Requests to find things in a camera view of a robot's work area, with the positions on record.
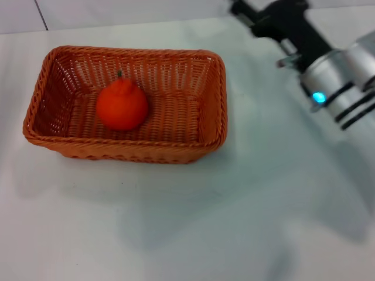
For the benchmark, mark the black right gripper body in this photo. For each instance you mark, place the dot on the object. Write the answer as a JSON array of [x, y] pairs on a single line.
[[299, 29]]

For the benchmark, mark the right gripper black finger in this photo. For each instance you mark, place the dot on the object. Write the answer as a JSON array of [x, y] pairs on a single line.
[[243, 10]]

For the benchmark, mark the orange toy citrus fruit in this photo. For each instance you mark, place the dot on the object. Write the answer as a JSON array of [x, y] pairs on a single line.
[[121, 106]]

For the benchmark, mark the orange woven rectangular basket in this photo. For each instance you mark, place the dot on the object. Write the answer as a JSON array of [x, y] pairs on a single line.
[[129, 137]]

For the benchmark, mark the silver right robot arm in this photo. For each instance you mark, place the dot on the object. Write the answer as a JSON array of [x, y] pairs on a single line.
[[342, 79]]

